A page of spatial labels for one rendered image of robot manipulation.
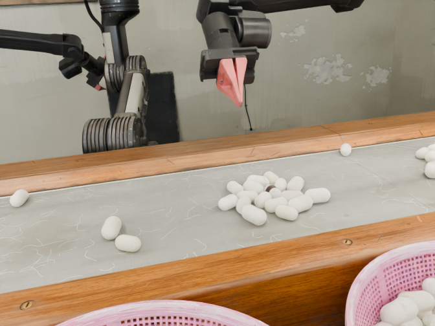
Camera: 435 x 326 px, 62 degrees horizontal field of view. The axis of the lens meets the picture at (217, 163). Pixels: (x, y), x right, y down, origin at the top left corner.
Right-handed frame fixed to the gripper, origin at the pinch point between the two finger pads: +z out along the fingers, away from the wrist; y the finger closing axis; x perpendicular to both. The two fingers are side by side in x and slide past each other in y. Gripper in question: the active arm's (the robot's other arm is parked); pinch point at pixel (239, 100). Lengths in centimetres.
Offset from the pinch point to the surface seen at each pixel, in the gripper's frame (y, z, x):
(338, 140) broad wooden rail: 21.8, 3.2, 11.2
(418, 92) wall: 171, -98, 126
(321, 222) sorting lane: 4.3, 24.5, -4.3
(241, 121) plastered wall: 54, -115, 161
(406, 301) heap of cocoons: 4.0, 36.1, -14.9
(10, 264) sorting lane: -32.8, 23.1, -2.7
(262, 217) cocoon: -3.2, 22.9, -4.7
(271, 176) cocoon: 2.4, 13.8, 2.5
